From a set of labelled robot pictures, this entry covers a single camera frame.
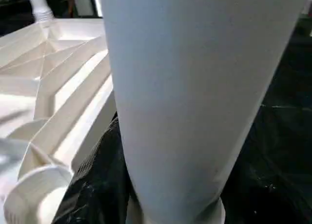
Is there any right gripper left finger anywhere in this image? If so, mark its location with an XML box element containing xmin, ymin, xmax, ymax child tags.
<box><xmin>53</xmin><ymin>114</ymin><xmax>139</xmax><ymax>224</ymax></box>

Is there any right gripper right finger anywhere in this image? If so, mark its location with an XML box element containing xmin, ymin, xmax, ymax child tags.
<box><xmin>222</xmin><ymin>136</ymin><xmax>312</xmax><ymax>224</ymax></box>

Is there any black work mat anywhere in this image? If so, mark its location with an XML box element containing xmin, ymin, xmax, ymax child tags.
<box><xmin>229</xmin><ymin>15</ymin><xmax>312</xmax><ymax>195</ymax></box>

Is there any white plastic table leg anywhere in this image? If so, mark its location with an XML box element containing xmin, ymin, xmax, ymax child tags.
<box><xmin>27</xmin><ymin>0</ymin><xmax>54</xmax><ymax>24</ymax></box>
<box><xmin>95</xmin><ymin>0</ymin><xmax>312</xmax><ymax>224</ymax></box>

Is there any white plastic table top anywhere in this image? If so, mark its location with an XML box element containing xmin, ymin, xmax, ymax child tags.
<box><xmin>0</xmin><ymin>17</ymin><xmax>117</xmax><ymax>224</ymax></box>

